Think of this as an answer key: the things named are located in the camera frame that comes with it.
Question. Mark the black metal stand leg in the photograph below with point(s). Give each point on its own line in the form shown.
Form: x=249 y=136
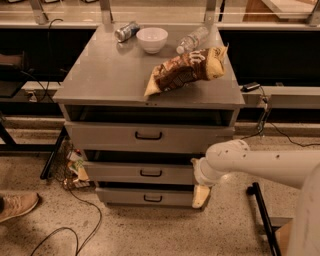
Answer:
x=255 y=190

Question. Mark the grey drawer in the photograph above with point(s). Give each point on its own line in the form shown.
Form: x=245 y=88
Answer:
x=140 y=173
x=146 y=137
x=145 y=197

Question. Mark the silver blue soda can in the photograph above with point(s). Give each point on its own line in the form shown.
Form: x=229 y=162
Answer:
x=126 y=32

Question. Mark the black power adapter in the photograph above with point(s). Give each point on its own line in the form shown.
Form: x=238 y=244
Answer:
x=250 y=87

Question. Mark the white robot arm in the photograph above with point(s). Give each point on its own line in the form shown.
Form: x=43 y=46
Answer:
x=298 y=168

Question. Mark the grey bottom drawer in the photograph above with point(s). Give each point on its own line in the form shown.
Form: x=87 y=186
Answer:
x=145 y=197

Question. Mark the tan sneaker shoe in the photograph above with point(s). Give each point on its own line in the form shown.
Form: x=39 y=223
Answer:
x=12 y=206

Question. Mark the white bowl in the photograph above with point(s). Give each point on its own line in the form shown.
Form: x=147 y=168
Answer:
x=152 y=39

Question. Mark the brown yellow chip bag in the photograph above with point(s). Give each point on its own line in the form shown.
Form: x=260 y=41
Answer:
x=204 y=64

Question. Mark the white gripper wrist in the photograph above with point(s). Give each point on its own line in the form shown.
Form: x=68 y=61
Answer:
x=199 y=174

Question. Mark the grey top drawer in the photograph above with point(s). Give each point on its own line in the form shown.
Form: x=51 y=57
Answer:
x=146 y=137

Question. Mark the wire basket with trash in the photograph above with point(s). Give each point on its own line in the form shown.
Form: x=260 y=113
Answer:
x=68 y=168

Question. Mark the cardboard box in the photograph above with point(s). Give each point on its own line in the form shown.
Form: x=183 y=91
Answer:
x=283 y=235

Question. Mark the clear plastic water bottle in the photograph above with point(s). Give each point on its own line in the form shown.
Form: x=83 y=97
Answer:
x=192 y=40

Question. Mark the black table leg frame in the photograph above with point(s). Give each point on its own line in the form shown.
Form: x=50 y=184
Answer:
x=10 y=146

